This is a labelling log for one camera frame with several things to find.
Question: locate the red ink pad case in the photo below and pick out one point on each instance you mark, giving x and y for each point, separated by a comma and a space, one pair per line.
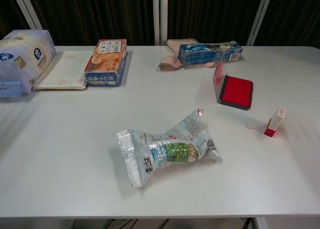
236, 91

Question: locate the slanted white frame bar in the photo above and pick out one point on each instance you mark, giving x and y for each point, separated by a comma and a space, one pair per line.
27, 9
259, 14

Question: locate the red and white stamp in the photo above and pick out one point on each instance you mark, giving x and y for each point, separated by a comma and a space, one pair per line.
276, 121

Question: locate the silver snack bag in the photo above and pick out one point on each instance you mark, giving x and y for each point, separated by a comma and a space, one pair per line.
162, 151

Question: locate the long blue biscuit box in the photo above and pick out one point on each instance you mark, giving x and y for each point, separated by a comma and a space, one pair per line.
200, 54

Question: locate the dark curtain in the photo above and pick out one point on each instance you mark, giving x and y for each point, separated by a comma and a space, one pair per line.
87, 14

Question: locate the pink cloth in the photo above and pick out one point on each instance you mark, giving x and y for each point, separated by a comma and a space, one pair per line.
172, 45

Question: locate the spiral notebook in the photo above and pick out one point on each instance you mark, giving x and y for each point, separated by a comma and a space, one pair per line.
62, 69

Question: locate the blue white tissue pack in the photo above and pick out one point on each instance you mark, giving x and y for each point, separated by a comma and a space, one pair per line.
25, 59

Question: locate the orange cookie box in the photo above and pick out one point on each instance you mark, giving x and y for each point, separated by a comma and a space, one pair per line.
105, 61

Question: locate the vertical white frame bar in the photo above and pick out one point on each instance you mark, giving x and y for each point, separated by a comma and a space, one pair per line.
163, 14

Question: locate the white table leg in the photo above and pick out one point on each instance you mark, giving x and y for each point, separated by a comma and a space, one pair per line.
258, 225

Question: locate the small stamped paper slip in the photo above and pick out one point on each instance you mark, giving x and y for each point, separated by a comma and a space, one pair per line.
252, 125

